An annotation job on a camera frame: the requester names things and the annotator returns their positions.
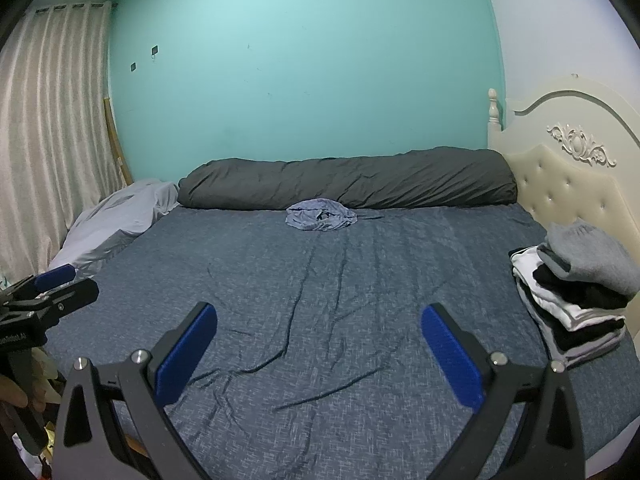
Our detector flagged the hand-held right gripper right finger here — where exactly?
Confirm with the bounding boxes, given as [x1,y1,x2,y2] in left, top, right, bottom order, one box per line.
[421,302,588,480]

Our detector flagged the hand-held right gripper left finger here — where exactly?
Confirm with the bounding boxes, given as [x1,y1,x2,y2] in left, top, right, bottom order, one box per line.
[50,301,218,480]

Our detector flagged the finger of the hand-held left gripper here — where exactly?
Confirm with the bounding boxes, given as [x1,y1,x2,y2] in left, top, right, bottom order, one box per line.
[20,264,77,295]
[9,278,100,324]

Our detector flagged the light blue plaid shorts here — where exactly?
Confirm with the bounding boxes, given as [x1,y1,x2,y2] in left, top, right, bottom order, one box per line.
[285,198,359,234]

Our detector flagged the person's left hand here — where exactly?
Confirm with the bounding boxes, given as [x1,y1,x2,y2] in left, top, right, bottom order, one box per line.
[0,375,31,411]

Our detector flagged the light grey sheet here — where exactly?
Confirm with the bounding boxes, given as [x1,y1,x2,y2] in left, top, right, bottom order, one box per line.
[47,178,180,278]

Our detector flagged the white striped folded garment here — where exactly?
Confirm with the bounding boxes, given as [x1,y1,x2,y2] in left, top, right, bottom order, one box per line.
[509,246,627,332]

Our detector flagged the black and white folded garment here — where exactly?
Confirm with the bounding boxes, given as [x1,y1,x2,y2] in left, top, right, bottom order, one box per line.
[542,317,627,367]

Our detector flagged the blue bed sheet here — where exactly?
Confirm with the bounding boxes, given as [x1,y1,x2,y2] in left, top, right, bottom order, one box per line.
[42,202,640,480]

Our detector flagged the beige curtain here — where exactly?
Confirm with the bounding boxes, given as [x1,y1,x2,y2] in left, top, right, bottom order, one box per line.
[0,1,126,281]

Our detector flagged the wooden pole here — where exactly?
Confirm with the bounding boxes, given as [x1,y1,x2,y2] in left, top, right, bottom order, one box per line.
[102,97,135,187]

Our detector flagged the grey folded sweater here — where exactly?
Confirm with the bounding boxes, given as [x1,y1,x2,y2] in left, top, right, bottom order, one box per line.
[536,219,640,297]

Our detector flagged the dark grey rolled duvet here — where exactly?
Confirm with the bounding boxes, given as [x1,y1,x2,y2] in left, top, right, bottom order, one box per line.
[177,146,518,210]

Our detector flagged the cream tufted headboard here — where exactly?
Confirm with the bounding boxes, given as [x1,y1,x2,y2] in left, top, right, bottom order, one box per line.
[486,74,640,346]

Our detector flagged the curtain rod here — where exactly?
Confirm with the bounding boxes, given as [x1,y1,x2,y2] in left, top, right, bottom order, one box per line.
[34,1,119,13]

